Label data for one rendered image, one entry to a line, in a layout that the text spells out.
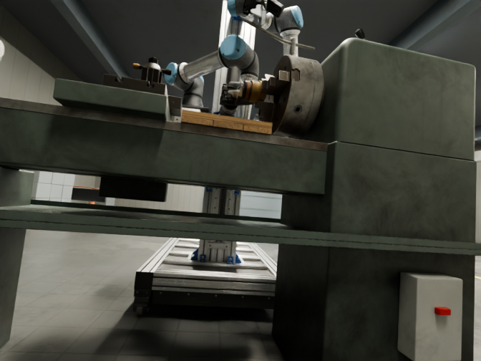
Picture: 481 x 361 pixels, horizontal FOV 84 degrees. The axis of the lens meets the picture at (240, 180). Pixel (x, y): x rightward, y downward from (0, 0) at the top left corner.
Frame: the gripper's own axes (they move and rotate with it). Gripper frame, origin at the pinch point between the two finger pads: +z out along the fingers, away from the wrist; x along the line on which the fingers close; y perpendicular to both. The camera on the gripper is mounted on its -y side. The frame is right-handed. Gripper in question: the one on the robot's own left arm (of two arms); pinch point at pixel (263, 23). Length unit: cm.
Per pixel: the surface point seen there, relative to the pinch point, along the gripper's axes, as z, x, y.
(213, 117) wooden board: 44.3, -4.4, 16.6
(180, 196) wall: -232, -835, 30
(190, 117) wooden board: 45, -5, 24
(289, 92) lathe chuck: 29.7, -2.4, -9.9
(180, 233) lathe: 82, -5, 23
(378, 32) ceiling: -314, -182, -269
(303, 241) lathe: 83, -5, -12
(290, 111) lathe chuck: 34.4, -6.9, -11.8
